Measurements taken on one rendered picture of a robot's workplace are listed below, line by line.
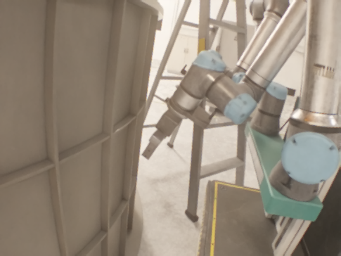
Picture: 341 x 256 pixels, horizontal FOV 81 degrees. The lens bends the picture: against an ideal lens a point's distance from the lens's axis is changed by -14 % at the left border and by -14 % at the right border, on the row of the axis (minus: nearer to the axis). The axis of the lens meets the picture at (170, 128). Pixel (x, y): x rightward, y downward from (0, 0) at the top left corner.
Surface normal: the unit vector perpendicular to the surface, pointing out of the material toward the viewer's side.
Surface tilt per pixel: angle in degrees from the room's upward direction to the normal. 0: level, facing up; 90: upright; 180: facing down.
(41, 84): 90
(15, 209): 90
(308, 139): 98
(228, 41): 90
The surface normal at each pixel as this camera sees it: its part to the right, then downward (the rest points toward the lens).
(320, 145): -0.57, 0.34
